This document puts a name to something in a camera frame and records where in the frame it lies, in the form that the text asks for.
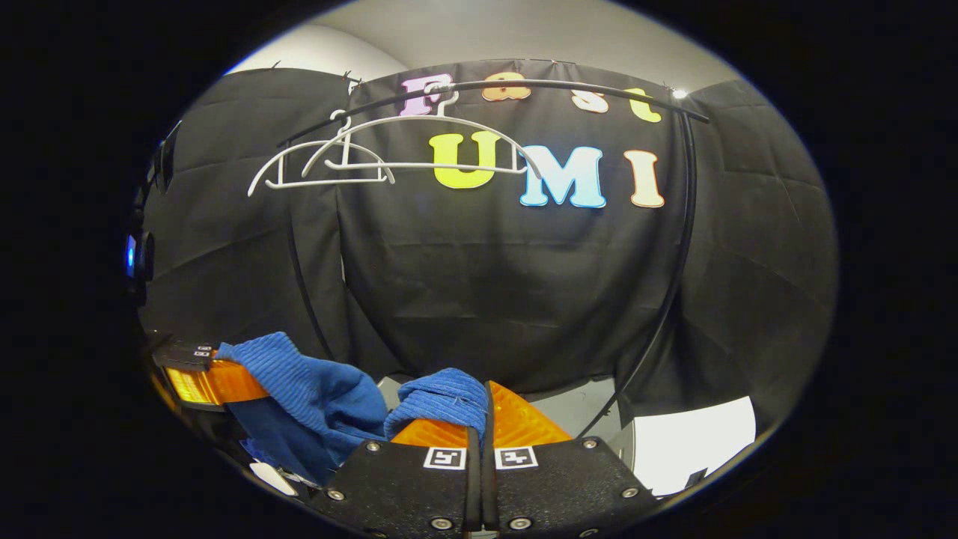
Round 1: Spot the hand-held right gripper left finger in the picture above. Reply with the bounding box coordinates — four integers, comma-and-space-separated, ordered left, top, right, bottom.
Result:
314, 419, 481, 536

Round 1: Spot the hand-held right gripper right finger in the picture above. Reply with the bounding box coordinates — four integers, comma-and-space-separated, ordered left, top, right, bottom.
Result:
483, 380, 659, 536

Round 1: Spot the blue corduroy jacket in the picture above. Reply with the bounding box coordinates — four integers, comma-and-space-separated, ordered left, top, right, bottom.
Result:
217, 332, 491, 495

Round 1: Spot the white clothes hanger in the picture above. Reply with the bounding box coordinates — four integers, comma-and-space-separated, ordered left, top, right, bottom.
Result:
247, 111, 396, 198
302, 84, 541, 180

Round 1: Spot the black clothes rack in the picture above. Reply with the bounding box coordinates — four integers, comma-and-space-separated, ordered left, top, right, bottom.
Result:
277, 78, 710, 439

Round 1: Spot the white flat board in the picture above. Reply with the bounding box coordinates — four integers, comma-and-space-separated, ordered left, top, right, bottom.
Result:
632, 397, 757, 496

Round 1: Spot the black backdrop cloth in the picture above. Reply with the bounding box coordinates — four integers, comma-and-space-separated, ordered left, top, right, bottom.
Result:
138, 60, 839, 429

